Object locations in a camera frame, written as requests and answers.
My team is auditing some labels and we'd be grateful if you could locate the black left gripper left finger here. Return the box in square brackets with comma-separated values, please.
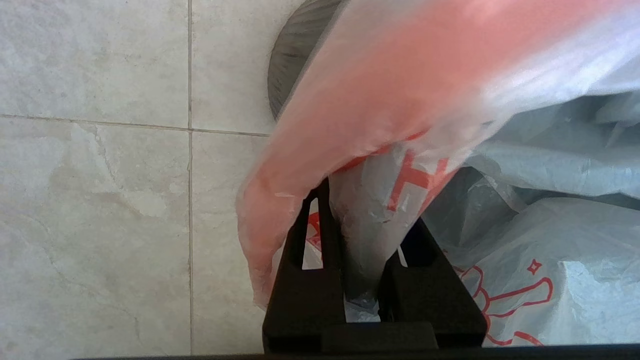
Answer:
[262, 177, 347, 353]

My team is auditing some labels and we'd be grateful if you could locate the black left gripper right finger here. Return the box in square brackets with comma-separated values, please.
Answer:
[377, 217, 488, 348]

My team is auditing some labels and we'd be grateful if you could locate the white red-print bag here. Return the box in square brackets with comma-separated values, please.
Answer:
[236, 0, 640, 348]

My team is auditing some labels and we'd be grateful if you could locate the black round trash bin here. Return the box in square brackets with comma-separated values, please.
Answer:
[267, 0, 346, 121]

